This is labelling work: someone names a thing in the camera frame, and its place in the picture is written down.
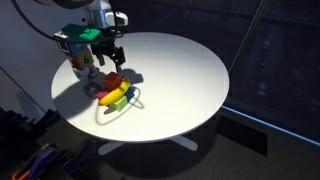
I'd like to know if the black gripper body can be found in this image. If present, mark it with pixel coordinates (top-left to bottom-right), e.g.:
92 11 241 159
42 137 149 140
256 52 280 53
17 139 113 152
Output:
89 34 118 57

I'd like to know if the orange block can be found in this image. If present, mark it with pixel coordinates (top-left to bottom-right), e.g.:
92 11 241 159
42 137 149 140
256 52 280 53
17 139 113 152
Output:
103 71 124 91

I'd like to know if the pink block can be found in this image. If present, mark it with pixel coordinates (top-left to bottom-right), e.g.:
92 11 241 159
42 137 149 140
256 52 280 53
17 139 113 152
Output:
96 90 110 100

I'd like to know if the blue block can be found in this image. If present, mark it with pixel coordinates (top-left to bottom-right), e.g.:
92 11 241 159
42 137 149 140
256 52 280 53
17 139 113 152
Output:
124 85 137 103

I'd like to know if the lime green block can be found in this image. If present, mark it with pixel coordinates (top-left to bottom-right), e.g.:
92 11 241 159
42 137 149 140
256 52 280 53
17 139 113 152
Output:
109 95 129 113

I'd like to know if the orange and green printed cube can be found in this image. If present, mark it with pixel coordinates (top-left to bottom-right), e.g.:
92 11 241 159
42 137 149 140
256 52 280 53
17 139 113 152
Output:
67 49 95 72

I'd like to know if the yellow banana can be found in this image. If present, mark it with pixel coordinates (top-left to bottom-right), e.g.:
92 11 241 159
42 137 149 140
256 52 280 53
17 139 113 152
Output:
98 78 132 107

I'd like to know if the black clamp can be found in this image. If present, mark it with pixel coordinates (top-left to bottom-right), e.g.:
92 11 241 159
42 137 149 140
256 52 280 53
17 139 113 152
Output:
19 108 63 141

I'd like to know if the white table base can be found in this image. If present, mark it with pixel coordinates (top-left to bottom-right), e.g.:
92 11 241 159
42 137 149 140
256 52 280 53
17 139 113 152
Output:
98 134 198 156

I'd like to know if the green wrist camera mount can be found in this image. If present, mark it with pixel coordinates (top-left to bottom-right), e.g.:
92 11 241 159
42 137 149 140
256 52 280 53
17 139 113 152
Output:
61 23 103 46

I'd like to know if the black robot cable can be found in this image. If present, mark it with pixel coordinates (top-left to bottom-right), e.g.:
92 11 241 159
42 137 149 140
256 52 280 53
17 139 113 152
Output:
10 0 61 41

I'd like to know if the purple clamp with orange handle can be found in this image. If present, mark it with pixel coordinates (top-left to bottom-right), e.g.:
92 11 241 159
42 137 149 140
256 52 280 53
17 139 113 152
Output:
11 143 58 180

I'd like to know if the grey frame post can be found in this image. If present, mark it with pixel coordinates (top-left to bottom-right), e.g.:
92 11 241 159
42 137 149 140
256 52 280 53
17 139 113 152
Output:
229 0 269 72

